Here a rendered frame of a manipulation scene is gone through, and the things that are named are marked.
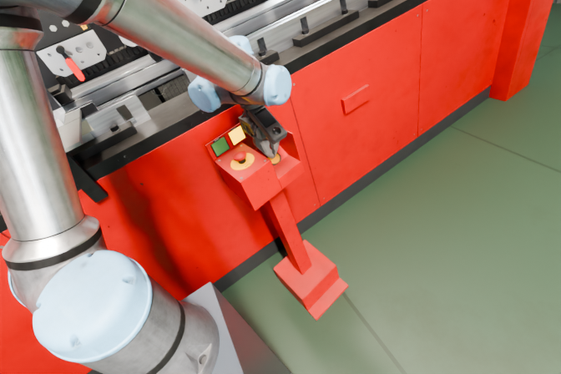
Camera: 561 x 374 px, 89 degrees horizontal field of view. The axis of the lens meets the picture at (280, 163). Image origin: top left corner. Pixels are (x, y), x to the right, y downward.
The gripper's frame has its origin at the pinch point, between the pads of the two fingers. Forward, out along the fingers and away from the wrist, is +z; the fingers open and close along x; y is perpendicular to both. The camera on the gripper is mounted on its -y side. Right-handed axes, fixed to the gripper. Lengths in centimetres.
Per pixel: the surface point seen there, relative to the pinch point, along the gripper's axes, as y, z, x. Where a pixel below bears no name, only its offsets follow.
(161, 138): 26.9, -9.7, 22.4
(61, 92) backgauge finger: 63, -24, 38
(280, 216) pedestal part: -3.3, 21.9, 6.8
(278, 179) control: -6.6, 2.6, 4.5
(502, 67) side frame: -5, 51, -166
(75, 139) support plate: 20, -25, 40
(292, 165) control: -5.9, 2.3, -1.9
